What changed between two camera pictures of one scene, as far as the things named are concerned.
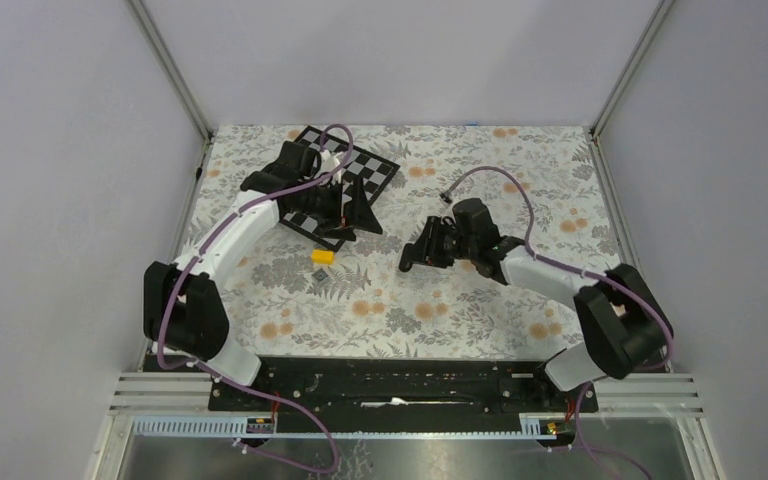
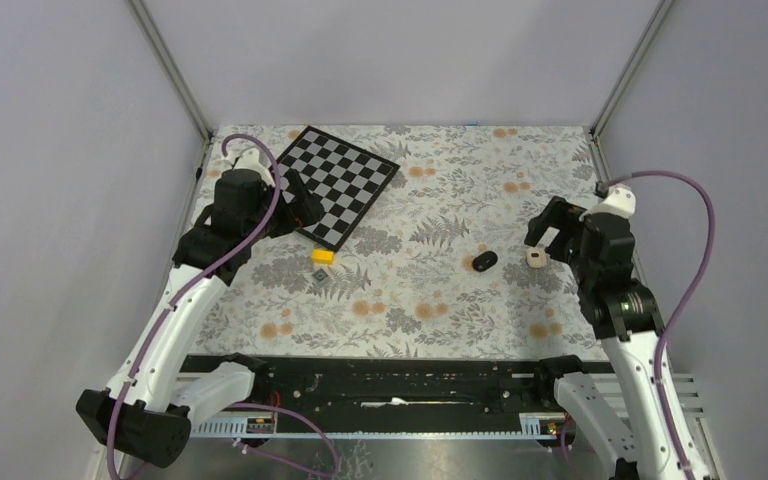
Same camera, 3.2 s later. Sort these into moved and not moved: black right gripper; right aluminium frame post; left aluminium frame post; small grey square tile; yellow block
Moved: black right gripper
Not moved: yellow block; right aluminium frame post; left aluminium frame post; small grey square tile
